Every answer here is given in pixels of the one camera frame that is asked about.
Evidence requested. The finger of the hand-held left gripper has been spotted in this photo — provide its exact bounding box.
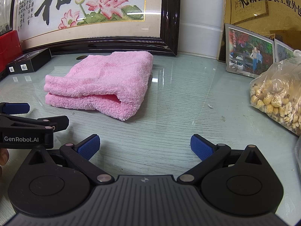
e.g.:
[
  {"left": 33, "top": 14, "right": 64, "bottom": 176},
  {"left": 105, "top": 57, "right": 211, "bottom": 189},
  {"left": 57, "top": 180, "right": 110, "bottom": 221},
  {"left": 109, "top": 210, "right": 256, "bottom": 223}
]
[
  {"left": 0, "top": 114, "right": 70, "bottom": 132},
  {"left": 0, "top": 102, "right": 30, "bottom": 115}
]

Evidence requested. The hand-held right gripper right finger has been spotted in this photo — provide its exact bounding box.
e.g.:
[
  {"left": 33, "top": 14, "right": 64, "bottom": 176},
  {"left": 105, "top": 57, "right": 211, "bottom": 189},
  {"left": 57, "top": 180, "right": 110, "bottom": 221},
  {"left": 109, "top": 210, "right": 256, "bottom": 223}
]
[{"left": 177, "top": 134, "right": 263, "bottom": 186}]

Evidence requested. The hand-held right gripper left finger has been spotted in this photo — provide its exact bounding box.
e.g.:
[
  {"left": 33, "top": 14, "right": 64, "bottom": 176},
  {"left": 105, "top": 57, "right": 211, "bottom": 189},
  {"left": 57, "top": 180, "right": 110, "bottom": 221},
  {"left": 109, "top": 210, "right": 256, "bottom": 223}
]
[{"left": 28, "top": 134, "right": 115, "bottom": 186}]

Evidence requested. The pink towel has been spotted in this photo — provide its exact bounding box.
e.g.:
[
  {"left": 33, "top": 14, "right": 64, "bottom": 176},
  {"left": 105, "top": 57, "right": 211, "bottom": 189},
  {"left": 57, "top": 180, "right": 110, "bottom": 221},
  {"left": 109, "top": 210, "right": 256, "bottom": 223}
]
[{"left": 44, "top": 51, "right": 154, "bottom": 121}]

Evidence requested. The person's left hand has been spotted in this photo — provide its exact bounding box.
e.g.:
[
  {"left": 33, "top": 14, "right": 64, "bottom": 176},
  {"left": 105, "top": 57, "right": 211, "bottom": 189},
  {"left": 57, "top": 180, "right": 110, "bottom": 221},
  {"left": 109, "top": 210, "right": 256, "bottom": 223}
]
[{"left": 0, "top": 149, "right": 10, "bottom": 178}]

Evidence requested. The black barcode box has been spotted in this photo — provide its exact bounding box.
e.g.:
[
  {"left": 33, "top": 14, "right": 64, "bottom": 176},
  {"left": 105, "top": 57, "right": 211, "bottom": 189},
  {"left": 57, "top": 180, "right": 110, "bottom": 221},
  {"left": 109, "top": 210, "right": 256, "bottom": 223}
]
[
  {"left": 7, "top": 53, "right": 36, "bottom": 75},
  {"left": 19, "top": 48, "right": 52, "bottom": 73}
]

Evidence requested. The red blender base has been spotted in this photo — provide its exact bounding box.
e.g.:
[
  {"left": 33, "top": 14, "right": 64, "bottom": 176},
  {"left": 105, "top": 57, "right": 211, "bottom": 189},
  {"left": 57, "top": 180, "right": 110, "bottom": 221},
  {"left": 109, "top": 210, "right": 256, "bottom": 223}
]
[{"left": 0, "top": 30, "right": 23, "bottom": 80}]

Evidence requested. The plastic bag of dried mushrooms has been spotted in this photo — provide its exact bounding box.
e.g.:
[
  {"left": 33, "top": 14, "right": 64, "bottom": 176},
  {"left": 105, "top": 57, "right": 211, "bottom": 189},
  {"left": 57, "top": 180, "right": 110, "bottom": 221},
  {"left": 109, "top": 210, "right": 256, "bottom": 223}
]
[{"left": 249, "top": 49, "right": 301, "bottom": 137}]

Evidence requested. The clear plastic bag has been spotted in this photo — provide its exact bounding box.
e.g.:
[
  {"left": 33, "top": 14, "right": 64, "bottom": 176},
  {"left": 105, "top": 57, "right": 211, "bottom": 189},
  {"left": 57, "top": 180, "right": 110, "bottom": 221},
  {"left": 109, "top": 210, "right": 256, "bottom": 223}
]
[{"left": 294, "top": 135, "right": 301, "bottom": 186}]

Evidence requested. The clear blender jar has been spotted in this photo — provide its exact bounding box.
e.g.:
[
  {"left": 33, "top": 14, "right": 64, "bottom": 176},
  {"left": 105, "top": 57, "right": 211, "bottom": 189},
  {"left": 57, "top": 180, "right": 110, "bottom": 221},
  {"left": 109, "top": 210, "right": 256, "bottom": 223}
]
[{"left": 0, "top": 0, "right": 15, "bottom": 35}]

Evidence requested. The framed lotus embroidery picture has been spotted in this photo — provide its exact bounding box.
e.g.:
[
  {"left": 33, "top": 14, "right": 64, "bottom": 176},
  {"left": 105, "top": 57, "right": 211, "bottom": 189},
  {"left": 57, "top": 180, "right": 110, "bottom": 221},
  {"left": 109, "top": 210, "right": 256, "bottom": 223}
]
[{"left": 9, "top": 0, "right": 181, "bottom": 57}]

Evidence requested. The framed photo of people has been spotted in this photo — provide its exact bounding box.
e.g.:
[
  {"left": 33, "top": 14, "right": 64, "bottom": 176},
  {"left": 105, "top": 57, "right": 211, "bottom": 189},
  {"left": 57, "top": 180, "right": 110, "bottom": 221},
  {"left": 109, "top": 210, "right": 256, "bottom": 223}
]
[{"left": 224, "top": 23, "right": 275, "bottom": 78}]

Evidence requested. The small framed landscape photo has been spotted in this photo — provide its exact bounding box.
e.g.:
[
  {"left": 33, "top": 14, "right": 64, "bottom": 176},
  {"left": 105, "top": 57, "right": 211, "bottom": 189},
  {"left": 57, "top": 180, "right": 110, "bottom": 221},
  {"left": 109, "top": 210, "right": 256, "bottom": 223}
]
[{"left": 274, "top": 38, "right": 295, "bottom": 63}]

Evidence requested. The gold metal plaque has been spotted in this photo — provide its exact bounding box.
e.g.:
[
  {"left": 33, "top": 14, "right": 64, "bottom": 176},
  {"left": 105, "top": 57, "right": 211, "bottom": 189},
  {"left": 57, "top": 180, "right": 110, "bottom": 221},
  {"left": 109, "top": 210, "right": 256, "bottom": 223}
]
[{"left": 218, "top": 0, "right": 301, "bottom": 63}]

